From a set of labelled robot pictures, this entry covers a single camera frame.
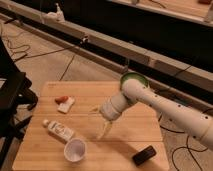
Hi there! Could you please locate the long wooden beam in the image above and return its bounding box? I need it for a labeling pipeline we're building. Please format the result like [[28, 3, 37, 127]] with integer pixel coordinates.
[[0, 0, 213, 92]]

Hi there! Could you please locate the black floor cable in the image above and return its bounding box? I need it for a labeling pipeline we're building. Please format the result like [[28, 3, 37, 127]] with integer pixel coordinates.
[[157, 106, 213, 171]]

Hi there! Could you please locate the green ceramic bowl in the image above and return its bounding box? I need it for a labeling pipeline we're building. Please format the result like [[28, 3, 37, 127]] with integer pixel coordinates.
[[120, 72, 149, 88]]

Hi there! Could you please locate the black chair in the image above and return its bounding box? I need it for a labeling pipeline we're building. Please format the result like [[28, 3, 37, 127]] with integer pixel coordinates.
[[0, 36, 38, 169]]

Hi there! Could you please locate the small orange sausage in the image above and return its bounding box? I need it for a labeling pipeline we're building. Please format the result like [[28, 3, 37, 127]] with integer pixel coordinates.
[[55, 96, 68, 104]]

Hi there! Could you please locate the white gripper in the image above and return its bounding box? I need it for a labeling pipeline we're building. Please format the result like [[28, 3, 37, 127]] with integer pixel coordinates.
[[89, 92, 131, 139]]

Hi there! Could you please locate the white lotion tube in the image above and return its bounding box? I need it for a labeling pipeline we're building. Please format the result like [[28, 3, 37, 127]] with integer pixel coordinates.
[[43, 119, 74, 142]]

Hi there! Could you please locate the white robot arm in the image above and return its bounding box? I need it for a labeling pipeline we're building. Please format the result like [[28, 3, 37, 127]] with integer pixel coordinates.
[[92, 78, 213, 151]]

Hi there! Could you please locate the black mobile phone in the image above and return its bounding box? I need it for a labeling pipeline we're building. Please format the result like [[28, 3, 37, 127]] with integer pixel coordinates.
[[132, 146, 157, 166]]

